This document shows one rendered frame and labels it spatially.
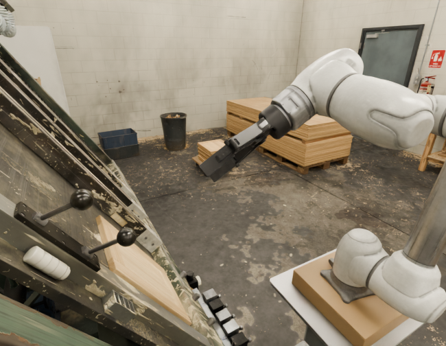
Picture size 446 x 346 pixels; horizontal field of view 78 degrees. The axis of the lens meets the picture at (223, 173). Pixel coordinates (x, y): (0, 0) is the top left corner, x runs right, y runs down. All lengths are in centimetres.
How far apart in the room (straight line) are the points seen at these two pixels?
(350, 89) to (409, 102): 10
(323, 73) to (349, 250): 79
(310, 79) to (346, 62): 8
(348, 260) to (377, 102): 82
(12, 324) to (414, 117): 61
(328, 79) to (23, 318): 62
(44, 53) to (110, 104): 188
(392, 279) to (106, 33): 567
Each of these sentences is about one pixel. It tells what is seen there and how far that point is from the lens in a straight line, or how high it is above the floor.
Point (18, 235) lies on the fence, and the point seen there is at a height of 149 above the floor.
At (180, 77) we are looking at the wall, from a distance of 635.
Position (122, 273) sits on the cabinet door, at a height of 122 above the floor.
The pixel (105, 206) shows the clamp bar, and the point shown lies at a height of 120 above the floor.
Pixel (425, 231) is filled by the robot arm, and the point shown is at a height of 124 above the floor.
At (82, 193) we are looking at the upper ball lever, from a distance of 53.
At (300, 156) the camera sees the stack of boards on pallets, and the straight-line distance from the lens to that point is 440.
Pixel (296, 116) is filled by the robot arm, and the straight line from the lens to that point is 62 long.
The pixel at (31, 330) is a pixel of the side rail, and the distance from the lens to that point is 41.
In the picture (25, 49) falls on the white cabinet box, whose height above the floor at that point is 178.
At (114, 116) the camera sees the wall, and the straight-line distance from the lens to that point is 611.
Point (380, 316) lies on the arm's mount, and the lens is 137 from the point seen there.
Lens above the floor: 179
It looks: 24 degrees down
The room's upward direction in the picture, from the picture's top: straight up
